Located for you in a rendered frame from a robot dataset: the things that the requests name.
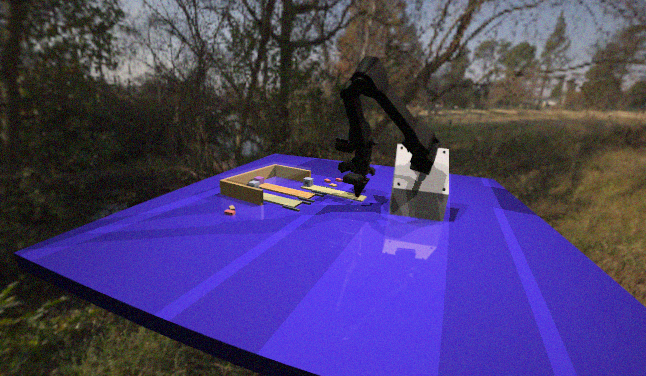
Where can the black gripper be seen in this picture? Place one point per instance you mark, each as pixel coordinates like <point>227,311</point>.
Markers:
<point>358,178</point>

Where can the pale yellow strip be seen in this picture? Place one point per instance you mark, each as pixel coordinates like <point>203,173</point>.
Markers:
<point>334,192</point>

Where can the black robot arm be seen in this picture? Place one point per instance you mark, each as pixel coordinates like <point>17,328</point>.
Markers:
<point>370,79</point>

